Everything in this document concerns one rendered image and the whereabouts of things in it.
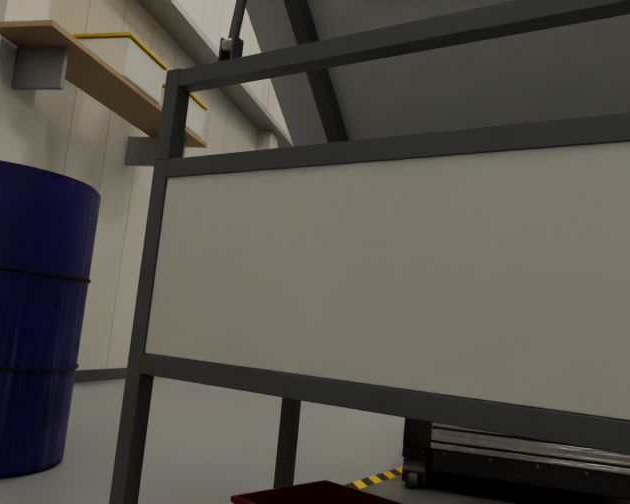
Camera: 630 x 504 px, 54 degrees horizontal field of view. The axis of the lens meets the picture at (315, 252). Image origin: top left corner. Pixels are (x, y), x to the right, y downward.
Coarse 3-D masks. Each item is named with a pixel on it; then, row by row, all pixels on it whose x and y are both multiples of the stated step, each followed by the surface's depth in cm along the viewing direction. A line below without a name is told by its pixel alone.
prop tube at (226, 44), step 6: (240, 0) 127; (246, 0) 128; (240, 6) 126; (234, 12) 126; (240, 12) 126; (234, 18) 126; (240, 18) 126; (234, 24) 125; (240, 24) 126; (234, 30) 125; (240, 30) 126; (228, 36) 125; (222, 42) 125; (228, 42) 124; (222, 48) 125; (228, 48) 124; (228, 54) 126
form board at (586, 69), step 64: (256, 0) 152; (320, 0) 144; (384, 0) 137; (448, 0) 131; (384, 64) 146; (448, 64) 139; (512, 64) 133; (576, 64) 127; (320, 128) 165; (384, 128) 156; (448, 128) 148
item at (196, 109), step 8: (192, 96) 439; (160, 104) 424; (192, 104) 441; (200, 104) 454; (192, 112) 442; (200, 112) 455; (192, 120) 443; (200, 120) 456; (192, 128) 444; (200, 128) 457; (200, 136) 458
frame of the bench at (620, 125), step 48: (336, 144) 105; (384, 144) 100; (432, 144) 96; (480, 144) 91; (528, 144) 88; (576, 144) 84; (144, 240) 127; (144, 288) 124; (144, 336) 122; (144, 384) 122; (240, 384) 108; (288, 384) 102; (336, 384) 98; (144, 432) 122; (288, 432) 166; (528, 432) 81; (576, 432) 78; (624, 432) 75; (288, 480) 165
